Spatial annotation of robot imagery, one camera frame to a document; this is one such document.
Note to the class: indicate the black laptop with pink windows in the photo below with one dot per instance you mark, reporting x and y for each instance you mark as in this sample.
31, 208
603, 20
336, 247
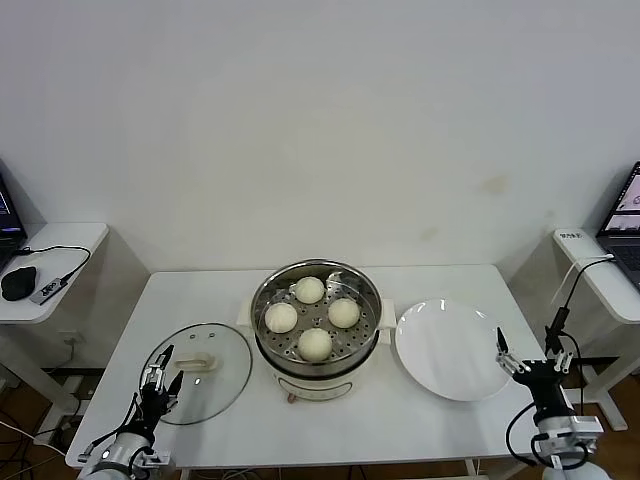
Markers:
7, 215

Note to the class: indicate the grey laptop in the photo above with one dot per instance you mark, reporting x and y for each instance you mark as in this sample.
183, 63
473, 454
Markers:
622, 225

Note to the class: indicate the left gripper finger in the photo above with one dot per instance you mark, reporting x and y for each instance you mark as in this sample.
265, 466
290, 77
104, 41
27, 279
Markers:
176, 385
156, 367

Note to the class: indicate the cream electric cooker pot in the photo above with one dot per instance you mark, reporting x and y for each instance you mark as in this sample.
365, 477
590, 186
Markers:
320, 385

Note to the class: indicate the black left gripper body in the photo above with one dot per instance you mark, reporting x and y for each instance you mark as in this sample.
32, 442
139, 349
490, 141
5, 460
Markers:
155, 405

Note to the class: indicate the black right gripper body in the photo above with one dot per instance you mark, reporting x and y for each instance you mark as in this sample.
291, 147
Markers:
542, 382

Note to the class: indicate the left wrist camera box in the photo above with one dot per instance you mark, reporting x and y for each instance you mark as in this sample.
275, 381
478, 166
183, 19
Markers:
152, 456

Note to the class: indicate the white power strip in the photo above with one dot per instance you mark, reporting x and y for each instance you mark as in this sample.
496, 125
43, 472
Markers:
74, 387

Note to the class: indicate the white side table with label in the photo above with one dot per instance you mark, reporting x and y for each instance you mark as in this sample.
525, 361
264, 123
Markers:
600, 280

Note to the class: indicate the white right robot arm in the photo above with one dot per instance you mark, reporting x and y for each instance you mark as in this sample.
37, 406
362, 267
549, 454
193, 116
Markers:
565, 450

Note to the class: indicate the stainless steel steamer basket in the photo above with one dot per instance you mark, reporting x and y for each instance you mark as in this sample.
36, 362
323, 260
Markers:
367, 320

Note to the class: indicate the printed label sticker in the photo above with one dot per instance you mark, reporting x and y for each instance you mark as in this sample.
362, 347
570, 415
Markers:
572, 235

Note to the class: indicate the white round plate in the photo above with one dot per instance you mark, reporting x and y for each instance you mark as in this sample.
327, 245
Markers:
450, 350

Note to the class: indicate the white steamed baozi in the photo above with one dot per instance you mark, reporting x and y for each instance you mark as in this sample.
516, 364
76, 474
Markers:
309, 290
315, 344
280, 318
344, 313

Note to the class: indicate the white wall plug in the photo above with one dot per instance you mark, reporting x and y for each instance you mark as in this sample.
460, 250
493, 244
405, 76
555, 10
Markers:
72, 341

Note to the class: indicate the black computer mouse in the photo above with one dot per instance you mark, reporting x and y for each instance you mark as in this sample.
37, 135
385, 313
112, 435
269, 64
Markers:
19, 283

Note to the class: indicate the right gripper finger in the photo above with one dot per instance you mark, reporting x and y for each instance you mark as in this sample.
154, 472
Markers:
506, 357
564, 361

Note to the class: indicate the grey usb hub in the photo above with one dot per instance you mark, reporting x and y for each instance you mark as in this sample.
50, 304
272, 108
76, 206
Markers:
47, 291

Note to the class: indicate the white side table with mouse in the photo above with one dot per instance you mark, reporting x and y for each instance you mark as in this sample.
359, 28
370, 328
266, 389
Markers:
65, 240

